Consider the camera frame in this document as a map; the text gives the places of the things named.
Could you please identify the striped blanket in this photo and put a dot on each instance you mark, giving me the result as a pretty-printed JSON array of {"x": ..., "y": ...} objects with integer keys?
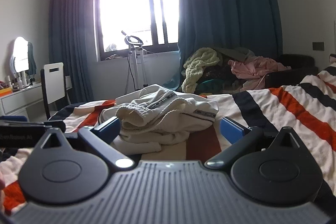
[{"x": 283, "y": 108}]

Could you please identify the dark blue curtain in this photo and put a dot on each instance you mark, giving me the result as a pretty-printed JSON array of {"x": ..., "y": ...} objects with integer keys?
[{"x": 71, "y": 43}]

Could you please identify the dark patterned clothes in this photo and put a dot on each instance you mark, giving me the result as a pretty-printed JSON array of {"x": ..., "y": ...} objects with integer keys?
[{"x": 218, "y": 77}]

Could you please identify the white dressing table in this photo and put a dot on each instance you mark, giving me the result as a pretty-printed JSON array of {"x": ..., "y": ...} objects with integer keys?
[{"x": 18, "y": 99}]

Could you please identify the vanity mirror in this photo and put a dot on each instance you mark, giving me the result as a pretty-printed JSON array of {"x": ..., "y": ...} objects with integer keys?
[{"x": 20, "y": 54}]

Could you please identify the window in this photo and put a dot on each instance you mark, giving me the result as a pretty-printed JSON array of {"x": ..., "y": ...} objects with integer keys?
[{"x": 123, "y": 3}]

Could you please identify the light green knitted blanket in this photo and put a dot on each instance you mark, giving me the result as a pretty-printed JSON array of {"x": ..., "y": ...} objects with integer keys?
[{"x": 199, "y": 61}]

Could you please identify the pink garment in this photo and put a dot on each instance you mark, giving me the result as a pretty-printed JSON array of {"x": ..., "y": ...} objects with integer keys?
[{"x": 252, "y": 67}]

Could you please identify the row of cosmetic bottles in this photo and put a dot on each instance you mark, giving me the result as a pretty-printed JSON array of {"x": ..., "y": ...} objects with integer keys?
[{"x": 23, "y": 79}]

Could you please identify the teal blue curtain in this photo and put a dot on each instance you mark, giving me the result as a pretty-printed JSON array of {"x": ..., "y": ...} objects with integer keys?
[{"x": 225, "y": 3}]

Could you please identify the white pants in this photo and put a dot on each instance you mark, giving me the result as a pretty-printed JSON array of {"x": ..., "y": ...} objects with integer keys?
[{"x": 162, "y": 113}]

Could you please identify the dark sofa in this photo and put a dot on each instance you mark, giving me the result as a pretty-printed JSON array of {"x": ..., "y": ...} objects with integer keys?
[{"x": 296, "y": 64}]

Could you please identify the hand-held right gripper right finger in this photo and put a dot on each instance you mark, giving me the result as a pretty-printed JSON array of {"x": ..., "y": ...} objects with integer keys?
[{"x": 232, "y": 130}]

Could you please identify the yellow box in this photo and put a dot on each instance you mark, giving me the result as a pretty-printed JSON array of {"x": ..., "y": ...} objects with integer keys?
[{"x": 5, "y": 90}]

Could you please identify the dark wall switch panel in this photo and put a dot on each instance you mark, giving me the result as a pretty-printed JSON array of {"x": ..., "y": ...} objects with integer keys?
[{"x": 318, "y": 46}]

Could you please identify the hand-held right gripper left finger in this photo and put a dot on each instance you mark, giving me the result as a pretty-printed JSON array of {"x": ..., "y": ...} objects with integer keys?
[{"x": 109, "y": 129}]

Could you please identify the olive garment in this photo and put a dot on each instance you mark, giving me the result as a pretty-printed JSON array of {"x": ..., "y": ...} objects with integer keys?
[{"x": 236, "y": 52}]

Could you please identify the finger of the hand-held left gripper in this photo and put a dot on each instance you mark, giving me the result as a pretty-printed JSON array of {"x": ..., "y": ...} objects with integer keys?
[
  {"x": 13, "y": 118},
  {"x": 53, "y": 124}
]

